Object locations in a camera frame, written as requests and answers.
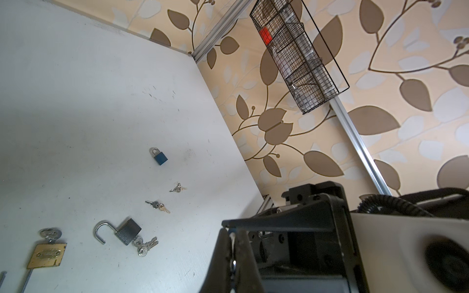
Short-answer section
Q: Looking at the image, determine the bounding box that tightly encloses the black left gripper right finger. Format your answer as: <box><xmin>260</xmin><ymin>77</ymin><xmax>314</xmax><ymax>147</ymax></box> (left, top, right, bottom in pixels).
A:
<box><xmin>234</xmin><ymin>230</ymin><xmax>265</xmax><ymax>293</ymax></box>

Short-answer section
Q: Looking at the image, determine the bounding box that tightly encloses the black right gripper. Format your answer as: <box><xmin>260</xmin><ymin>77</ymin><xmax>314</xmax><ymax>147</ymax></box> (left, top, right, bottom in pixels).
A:
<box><xmin>222</xmin><ymin>181</ymin><xmax>368</xmax><ymax>293</ymax></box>

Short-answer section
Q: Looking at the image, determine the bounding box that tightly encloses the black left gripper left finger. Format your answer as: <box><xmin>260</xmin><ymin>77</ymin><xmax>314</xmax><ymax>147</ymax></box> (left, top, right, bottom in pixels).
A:
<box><xmin>200</xmin><ymin>228</ymin><xmax>232</xmax><ymax>293</ymax></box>

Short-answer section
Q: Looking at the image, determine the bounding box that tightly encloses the black padlock with keys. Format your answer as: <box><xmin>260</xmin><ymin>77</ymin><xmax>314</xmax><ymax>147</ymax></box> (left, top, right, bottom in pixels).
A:
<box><xmin>93</xmin><ymin>218</ymin><xmax>159</xmax><ymax>257</ymax></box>

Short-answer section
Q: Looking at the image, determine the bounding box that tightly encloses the large blue padlock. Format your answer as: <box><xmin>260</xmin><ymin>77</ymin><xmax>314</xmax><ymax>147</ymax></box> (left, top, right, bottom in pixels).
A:
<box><xmin>149</xmin><ymin>147</ymin><xmax>168</xmax><ymax>166</ymax></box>

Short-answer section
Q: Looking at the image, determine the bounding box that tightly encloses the brass padlock long shackle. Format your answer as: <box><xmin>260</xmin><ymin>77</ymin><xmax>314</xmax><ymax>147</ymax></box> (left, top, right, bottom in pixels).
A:
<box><xmin>20</xmin><ymin>227</ymin><xmax>67</xmax><ymax>293</ymax></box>

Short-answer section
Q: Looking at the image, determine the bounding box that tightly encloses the small key set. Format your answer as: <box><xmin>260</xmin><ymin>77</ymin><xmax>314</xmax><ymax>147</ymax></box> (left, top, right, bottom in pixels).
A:
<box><xmin>169</xmin><ymin>183</ymin><xmax>187</xmax><ymax>193</ymax></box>

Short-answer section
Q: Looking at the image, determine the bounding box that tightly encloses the red capped item in basket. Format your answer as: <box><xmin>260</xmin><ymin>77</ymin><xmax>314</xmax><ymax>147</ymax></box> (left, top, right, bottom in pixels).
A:
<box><xmin>259</xmin><ymin>27</ymin><xmax>273</xmax><ymax>46</ymax></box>

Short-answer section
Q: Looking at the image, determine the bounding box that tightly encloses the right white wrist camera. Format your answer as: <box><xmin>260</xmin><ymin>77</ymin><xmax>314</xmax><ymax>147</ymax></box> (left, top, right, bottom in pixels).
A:
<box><xmin>351</xmin><ymin>213</ymin><xmax>469</xmax><ymax>293</ymax></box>

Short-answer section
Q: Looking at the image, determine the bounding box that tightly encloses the black wire basket right wall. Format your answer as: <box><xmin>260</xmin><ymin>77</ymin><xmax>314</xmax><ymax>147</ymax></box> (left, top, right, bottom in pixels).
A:
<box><xmin>250</xmin><ymin>1</ymin><xmax>350</xmax><ymax>114</ymax></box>

